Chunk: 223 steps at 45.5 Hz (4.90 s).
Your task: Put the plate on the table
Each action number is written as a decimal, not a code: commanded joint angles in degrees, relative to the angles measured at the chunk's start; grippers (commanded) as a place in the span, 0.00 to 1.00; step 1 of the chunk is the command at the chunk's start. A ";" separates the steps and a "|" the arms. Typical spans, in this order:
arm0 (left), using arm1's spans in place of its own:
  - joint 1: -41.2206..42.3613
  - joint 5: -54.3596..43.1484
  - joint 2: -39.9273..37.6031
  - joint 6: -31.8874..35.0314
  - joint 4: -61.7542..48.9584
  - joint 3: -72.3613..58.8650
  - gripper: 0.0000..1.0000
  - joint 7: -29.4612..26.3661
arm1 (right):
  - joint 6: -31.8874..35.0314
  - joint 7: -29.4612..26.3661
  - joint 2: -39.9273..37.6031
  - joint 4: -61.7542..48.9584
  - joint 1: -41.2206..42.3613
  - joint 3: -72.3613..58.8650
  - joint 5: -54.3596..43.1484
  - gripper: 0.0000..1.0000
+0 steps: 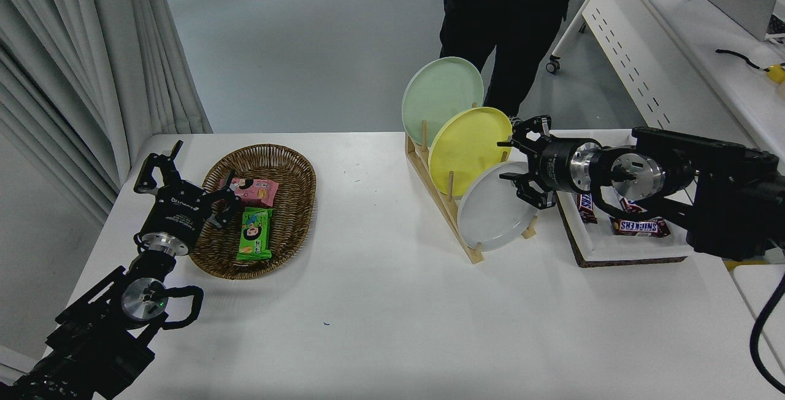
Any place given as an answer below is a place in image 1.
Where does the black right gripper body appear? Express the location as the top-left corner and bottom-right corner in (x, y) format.
(537, 137), (577, 193)

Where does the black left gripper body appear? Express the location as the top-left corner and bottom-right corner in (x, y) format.
(142, 183), (212, 242)

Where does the grey plate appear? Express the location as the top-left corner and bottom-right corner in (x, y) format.
(457, 161), (540, 252)

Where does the yellow plate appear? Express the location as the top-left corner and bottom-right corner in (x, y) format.
(428, 107), (513, 197)

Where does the wooden plate rack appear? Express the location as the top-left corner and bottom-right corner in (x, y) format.
(405, 119), (539, 264)

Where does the pale green plate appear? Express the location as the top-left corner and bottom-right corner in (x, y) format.
(402, 56), (484, 147)

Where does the pink snack pack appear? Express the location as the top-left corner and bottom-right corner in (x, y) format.
(220, 176), (280, 207)

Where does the green snack pack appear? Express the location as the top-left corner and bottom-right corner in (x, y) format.
(237, 207), (274, 261)

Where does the brown wicker basket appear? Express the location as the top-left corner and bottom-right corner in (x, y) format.
(189, 144), (317, 280)

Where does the white tray with cork base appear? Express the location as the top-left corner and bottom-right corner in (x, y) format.
(540, 129), (697, 268)

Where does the person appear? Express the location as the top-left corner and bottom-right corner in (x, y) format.
(438, 0), (589, 120)

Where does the white curtain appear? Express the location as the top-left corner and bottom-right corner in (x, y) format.
(0, 0), (213, 229)

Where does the white desk with perforated panel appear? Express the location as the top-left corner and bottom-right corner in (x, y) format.
(546, 0), (785, 263)

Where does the white side table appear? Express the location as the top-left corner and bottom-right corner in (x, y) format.
(731, 263), (785, 376)

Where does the black cable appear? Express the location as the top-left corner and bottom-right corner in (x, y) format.
(715, 48), (770, 72)

